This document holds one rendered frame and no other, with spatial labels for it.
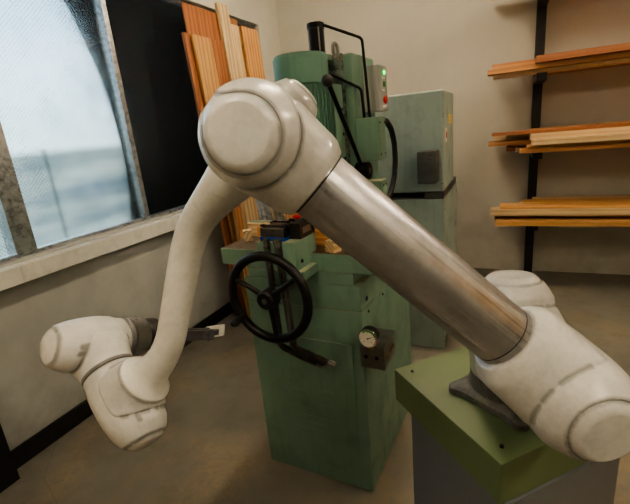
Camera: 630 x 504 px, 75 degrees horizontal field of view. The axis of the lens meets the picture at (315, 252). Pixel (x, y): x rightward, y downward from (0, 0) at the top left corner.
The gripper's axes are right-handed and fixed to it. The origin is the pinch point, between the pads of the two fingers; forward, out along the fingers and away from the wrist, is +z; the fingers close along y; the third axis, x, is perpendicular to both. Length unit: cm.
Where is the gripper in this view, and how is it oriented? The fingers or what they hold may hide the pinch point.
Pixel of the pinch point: (201, 326)
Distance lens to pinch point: 119.6
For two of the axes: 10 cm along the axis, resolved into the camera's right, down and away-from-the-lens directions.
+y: -8.9, -0.5, 4.5
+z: 4.5, 0.6, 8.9
